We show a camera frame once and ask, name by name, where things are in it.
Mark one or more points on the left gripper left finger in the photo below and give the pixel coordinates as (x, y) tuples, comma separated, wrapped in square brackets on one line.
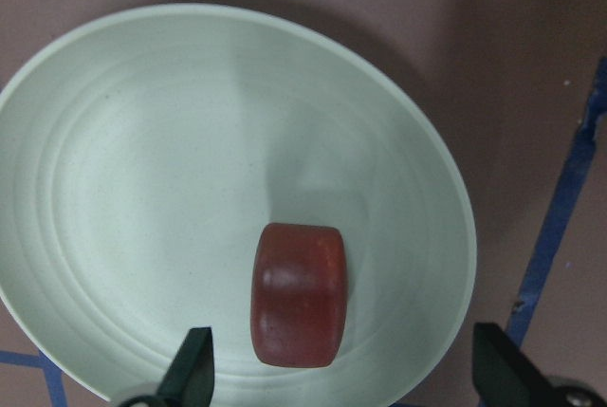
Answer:
[(189, 380)]

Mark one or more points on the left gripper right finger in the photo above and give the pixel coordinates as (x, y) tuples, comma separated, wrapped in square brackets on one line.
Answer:
[(503, 376)]

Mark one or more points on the brown bun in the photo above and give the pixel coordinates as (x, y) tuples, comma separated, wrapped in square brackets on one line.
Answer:
[(298, 295)]

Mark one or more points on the light green plate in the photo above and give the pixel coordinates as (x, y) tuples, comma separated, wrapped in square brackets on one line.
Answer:
[(143, 153)]

